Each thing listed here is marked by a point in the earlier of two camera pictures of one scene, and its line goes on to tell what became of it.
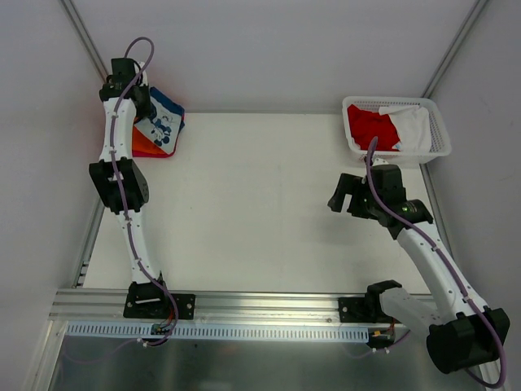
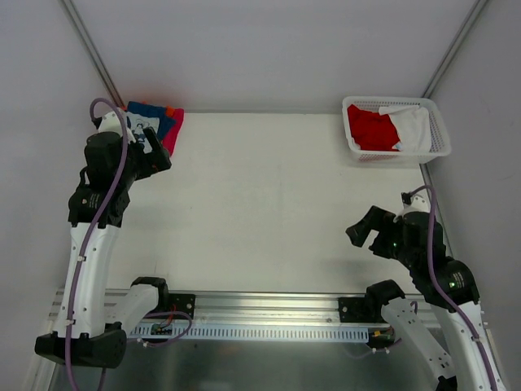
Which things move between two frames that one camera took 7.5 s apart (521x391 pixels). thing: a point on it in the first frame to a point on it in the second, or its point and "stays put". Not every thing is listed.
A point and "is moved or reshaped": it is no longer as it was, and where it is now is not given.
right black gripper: (354, 195) to (383, 235)
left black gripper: (143, 103) to (151, 159)
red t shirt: (365, 124) stays put
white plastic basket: (409, 129) stays put
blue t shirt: (164, 124) is moved or reshaped
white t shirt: (413, 126) stays put
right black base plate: (363, 309) stays put
